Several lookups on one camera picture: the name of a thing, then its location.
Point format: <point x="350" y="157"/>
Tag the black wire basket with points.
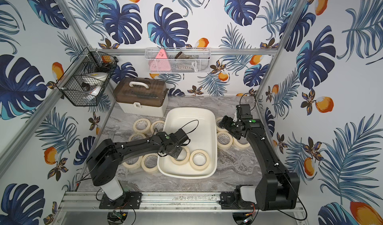
<point x="88" y="61"/>

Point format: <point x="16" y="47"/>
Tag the cream masking tape roll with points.
<point x="142" y="125"/>
<point x="149" y="163"/>
<point x="199" y="160"/>
<point x="133" y="164"/>
<point x="224" y="140"/>
<point x="183" y="157"/>
<point x="241" y="143"/>
<point x="218" y="129"/>
<point x="157" y="126"/>
<point x="137" y="136"/>

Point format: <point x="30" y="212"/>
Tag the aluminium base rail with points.
<point x="155" y="202"/>

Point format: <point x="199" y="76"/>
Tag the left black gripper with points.
<point x="172" y="148"/>

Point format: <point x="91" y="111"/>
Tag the white item in basket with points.
<point x="92" y="83"/>

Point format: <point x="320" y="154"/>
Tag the pink triangular item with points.
<point x="160" y="64"/>

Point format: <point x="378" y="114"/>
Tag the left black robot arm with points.
<point x="104" y="161"/>

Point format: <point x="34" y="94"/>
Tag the white plastic storage tray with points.
<point x="200" y="126"/>

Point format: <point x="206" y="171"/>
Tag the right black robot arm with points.
<point x="278" y="188"/>

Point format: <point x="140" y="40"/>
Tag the brown lidded storage case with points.
<point x="142" y="96"/>

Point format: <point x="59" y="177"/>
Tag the white mesh wall basket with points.
<point x="183" y="60"/>

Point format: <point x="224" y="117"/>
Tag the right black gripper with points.
<point x="229" y="120"/>

